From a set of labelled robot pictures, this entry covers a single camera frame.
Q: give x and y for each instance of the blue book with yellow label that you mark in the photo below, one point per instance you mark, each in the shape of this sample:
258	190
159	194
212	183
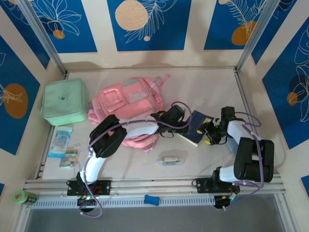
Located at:
195	135

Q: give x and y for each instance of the pink student backpack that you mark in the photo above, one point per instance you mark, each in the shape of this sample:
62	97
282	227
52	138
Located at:
135	101

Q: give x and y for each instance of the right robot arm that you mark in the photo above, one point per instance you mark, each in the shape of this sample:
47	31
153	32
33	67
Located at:
253	159

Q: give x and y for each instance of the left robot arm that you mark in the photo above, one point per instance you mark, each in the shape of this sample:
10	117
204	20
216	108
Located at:
106	137

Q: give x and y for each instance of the mint green lunch bag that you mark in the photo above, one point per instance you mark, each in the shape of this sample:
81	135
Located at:
64	99

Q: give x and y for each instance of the grey flat pouch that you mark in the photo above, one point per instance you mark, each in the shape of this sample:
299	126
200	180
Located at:
231	146

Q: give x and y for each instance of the clear plastic pencil pouch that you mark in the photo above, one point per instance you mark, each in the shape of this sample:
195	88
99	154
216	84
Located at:
170	159

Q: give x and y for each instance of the blue bone-shaped object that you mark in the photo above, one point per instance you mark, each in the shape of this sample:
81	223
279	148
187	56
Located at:
151	200

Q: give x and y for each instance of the small orange green packet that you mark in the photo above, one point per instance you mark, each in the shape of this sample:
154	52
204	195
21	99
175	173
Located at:
70	157

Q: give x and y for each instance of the blue white tissue packet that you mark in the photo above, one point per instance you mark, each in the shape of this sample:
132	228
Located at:
60	142

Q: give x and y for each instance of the dark green roll orange label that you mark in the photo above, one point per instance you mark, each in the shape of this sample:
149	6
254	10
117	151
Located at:
32	199

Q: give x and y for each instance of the light green tape roll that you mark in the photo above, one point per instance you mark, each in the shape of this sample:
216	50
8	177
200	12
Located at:
19	196

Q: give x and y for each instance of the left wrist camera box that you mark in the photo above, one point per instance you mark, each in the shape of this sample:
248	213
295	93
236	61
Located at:
175	113

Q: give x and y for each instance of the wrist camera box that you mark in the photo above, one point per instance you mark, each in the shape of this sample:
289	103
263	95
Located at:
175	113
228	113

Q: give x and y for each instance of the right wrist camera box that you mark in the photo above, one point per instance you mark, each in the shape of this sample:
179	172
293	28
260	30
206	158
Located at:
228	113

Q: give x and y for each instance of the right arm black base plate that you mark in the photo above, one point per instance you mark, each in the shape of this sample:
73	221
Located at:
202	185

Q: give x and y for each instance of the aluminium table edge rail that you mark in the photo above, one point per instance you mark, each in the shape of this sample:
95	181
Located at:
154	184

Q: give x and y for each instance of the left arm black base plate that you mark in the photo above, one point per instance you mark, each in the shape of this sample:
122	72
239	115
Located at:
103	187

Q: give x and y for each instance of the aluminium frame post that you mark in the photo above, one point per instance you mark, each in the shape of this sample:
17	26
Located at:
256	31
43	36

